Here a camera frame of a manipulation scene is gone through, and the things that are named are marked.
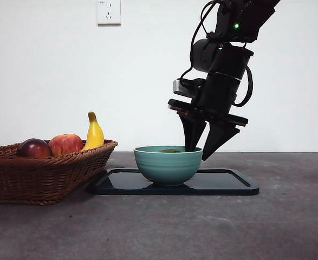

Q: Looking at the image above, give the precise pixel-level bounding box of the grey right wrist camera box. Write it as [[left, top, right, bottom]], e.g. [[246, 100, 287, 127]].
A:
[[171, 78, 203, 99]]

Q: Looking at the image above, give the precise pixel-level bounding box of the red apple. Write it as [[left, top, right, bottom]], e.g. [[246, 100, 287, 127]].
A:
[[48, 133, 84, 157]]

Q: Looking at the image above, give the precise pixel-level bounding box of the thin black looping cable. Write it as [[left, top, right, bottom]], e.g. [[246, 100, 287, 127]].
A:
[[178, 0, 219, 82]]

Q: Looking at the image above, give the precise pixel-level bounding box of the dark red plum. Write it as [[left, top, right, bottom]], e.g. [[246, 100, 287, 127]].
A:
[[17, 138, 53, 158]]

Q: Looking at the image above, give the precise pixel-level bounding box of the teal ribbed bowl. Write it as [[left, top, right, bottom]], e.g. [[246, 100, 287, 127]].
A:
[[133, 145, 204, 187]]

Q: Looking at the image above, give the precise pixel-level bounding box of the black rectangular tray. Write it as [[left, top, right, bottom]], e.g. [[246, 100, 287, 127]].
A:
[[89, 168, 260, 197]]

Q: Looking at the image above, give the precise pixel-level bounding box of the black braided cable sleeve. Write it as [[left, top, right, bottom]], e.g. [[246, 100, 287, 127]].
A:
[[232, 66, 255, 107]]

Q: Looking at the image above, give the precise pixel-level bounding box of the brown wicker basket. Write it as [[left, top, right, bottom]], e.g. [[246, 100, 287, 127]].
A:
[[0, 139, 119, 206]]

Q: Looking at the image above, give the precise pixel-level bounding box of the white wall socket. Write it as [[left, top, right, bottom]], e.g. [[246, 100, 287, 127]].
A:
[[97, 0, 122, 27]]

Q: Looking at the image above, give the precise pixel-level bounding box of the yellow banana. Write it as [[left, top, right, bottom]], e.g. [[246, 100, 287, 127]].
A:
[[80, 111, 105, 151]]

